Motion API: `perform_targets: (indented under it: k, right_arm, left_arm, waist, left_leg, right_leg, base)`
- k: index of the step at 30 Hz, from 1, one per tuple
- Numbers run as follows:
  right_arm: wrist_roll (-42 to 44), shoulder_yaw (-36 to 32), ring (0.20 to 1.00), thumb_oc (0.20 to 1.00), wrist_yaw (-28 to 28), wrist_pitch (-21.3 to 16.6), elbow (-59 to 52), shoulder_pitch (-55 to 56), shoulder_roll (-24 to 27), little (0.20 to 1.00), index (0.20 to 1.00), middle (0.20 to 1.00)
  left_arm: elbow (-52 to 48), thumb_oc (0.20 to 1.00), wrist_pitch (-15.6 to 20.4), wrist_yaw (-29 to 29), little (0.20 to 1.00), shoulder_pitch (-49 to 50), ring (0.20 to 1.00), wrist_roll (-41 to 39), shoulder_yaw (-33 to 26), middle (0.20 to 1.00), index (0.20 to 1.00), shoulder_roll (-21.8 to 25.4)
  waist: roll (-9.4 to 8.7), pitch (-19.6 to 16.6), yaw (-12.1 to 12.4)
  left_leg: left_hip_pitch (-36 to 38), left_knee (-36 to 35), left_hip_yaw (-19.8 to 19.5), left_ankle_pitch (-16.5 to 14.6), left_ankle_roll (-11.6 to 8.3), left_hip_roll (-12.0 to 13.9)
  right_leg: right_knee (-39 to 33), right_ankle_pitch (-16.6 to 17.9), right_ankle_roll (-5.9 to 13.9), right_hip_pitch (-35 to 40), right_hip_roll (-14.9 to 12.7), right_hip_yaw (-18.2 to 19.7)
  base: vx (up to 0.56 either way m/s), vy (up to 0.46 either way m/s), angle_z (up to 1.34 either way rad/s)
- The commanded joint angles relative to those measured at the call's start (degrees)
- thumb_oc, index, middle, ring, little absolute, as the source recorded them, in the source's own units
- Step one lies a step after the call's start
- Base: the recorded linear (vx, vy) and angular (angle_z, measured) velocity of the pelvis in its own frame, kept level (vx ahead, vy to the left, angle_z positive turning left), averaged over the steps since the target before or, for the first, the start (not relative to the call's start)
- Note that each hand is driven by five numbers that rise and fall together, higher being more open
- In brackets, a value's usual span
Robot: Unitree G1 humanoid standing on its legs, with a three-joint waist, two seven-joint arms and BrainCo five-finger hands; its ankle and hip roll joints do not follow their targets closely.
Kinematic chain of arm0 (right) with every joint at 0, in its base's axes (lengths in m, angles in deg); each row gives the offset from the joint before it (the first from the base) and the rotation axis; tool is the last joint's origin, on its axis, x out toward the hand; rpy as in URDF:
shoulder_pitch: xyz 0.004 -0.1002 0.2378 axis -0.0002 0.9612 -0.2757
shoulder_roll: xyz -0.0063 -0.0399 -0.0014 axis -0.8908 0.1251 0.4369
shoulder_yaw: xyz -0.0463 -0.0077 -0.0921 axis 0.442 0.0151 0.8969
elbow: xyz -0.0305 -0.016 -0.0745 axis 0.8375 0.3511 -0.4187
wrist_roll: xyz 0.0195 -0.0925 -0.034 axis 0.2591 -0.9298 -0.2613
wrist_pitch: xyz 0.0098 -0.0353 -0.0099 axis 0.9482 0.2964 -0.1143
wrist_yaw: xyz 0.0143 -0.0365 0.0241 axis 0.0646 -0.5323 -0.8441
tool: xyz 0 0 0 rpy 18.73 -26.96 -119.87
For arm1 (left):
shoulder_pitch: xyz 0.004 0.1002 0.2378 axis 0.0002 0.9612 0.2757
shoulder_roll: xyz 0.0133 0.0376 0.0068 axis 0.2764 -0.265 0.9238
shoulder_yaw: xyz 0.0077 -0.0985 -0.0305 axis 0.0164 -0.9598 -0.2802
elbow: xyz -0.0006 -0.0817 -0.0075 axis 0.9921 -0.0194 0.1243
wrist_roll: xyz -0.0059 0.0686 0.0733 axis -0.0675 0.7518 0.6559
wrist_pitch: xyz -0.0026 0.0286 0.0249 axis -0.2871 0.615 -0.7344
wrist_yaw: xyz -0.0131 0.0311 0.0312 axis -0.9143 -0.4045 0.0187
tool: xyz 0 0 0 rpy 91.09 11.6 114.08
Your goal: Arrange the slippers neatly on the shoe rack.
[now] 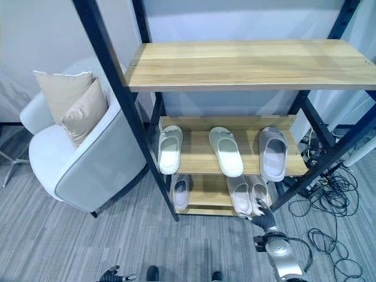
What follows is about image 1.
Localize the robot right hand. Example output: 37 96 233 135
241 197 277 232

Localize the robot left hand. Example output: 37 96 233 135
98 265 137 282

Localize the beige pink slipper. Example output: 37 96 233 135
246 174 270 207
226 174 254 217

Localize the robot left foot dark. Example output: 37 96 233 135
146 266 160 282

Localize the grey open-toe slipper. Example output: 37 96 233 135
170 174 192 211
258 126 288 183

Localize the small low wooden shelf board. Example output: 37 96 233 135
173 173 273 217

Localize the white slipper with metal buckle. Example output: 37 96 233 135
157 125 184 174
208 126 244 178

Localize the wooden shelf board with backboard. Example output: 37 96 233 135
158 115 310 177

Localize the white armchair with grey piping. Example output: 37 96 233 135
19 70 148 219

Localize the white round table leg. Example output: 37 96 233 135
343 135 376 169

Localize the silver star chair base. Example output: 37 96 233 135
0 143 29 189

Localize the large light wooden shelf board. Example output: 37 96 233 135
122 39 376 93

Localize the small beige cushion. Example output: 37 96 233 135
61 78 109 149

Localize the large beige cushion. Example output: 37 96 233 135
32 70 96 126

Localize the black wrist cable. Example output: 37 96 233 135
289 236 314 274

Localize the black floor cable tangle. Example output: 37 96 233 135
288 169 376 226

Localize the yellow cable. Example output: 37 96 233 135
304 137 313 161

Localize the black looped floor cable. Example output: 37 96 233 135
307 225 365 282

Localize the black metal shoe rack frame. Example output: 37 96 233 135
72 0 376 223

